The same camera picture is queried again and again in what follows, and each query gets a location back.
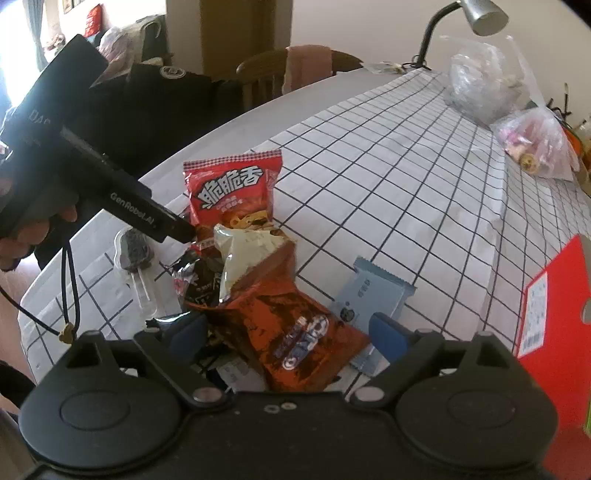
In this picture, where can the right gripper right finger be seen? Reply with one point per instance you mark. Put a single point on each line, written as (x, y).
(411, 356)

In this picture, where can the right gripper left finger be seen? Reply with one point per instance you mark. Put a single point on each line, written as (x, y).
(170, 344)

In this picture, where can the black snack packet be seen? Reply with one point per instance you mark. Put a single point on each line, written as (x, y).
(197, 279)

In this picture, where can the light blue snack packet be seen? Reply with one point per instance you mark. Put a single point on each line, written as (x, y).
(372, 302)

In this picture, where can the cream white snack packet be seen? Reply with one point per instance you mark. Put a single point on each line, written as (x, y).
(241, 250)

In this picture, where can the orange brown snack bag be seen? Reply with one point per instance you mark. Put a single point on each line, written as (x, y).
(294, 342)

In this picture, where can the red chip snack bag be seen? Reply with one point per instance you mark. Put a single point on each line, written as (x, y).
(234, 191)

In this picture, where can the person's left hand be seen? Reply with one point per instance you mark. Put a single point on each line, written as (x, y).
(18, 246)

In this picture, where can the black jacket on chair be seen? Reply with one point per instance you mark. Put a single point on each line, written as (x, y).
(140, 119)

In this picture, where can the red cardboard box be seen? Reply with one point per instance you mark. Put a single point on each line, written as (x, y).
(554, 347)

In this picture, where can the wooden chair pink cloth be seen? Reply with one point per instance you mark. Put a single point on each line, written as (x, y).
(269, 75)

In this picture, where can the clear bag pink contents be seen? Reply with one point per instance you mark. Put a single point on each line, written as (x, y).
(536, 141)

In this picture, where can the clear bag grey contents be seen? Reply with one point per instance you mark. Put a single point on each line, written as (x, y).
(480, 86)

